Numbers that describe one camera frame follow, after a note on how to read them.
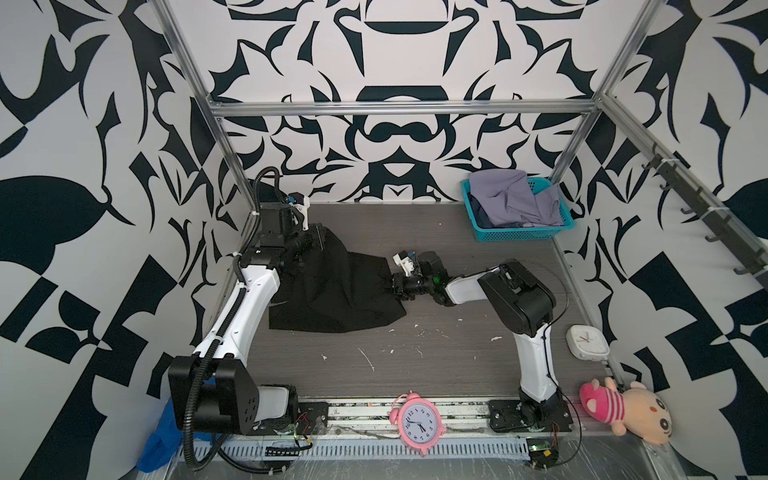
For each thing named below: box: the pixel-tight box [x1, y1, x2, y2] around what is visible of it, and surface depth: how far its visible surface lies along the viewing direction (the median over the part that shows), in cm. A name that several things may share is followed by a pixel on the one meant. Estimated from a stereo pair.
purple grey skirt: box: [469, 169, 563, 227], surface depth 114 cm
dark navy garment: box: [467, 192, 507, 229], surface depth 110 cm
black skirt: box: [269, 224, 406, 333], surface depth 91 cm
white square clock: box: [566, 325, 610, 362], surface depth 85 cm
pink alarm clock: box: [387, 390, 447, 457], surface depth 73 cm
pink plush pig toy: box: [580, 377, 672, 446], surface depth 71 cm
